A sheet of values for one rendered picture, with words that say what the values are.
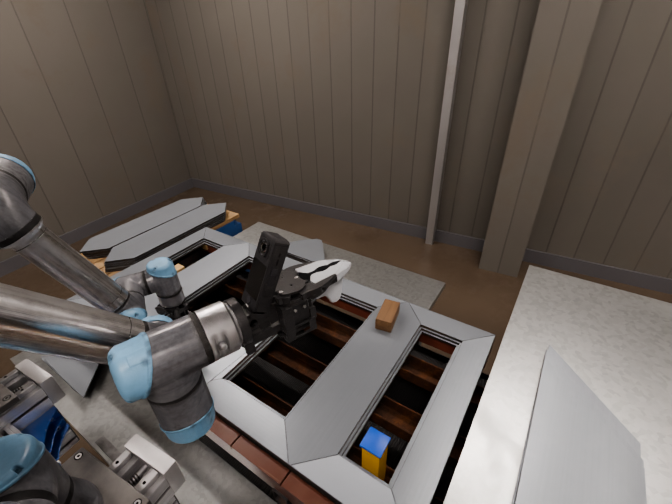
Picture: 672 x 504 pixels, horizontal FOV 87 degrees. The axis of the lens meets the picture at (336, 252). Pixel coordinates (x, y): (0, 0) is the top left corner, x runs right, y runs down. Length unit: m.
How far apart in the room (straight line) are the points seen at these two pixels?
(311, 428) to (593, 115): 2.67
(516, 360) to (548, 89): 2.00
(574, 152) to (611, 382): 2.23
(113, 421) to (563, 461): 1.31
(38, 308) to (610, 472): 0.98
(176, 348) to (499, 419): 0.70
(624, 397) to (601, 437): 0.17
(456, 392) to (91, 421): 1.21
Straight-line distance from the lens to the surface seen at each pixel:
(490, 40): 3.04
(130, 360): 0.50
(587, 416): 0.99
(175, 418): 0.57
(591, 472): 0.92
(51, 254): 1.00
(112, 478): 0.96
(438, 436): 1.12
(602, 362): 1.16
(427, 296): 1.66
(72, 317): 0.60
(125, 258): 2.03
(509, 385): 1.01
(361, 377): 1.20
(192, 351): 0.50
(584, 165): 3.17
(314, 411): 1.14
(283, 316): 0.53
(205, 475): 1.30
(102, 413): 1.58
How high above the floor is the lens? 1.80
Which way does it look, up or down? 33 degrees down
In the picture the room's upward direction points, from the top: 2 degrees counter-clockwise
